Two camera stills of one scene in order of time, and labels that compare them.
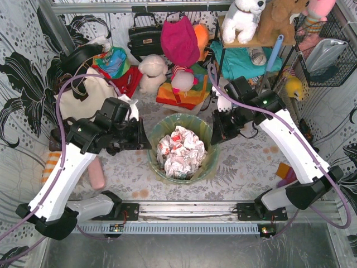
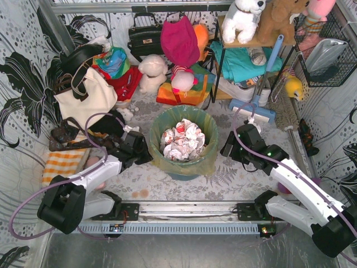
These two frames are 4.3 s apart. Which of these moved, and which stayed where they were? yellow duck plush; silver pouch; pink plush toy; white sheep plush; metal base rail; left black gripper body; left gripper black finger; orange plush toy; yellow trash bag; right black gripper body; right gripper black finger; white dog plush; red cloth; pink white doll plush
Moved: left black gripper body; yellow trash bag; left gripper black finger; right black gripper body; right gripper black finger
Stayed: yellow duck plush; pink white doll plush; orange plush toy; silver pouch; red cloth; metal base rail; white dog plush; white sheep plush; pink plush toy
